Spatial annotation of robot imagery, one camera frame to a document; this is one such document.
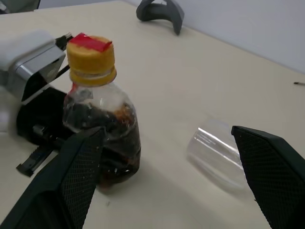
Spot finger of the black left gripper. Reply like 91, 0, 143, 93
16, 143, 62, 178

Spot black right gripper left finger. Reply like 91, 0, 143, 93
0, 125, 105, 229

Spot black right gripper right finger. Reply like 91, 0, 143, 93
231, 125, 305, 229

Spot clear bottle with yellow cap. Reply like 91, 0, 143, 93
62, 32, 142, 191

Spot clear plastic cup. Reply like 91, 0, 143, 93
185, 120, 251, 191

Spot grey curved plastic stand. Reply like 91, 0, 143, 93
135, 0, 185, 36

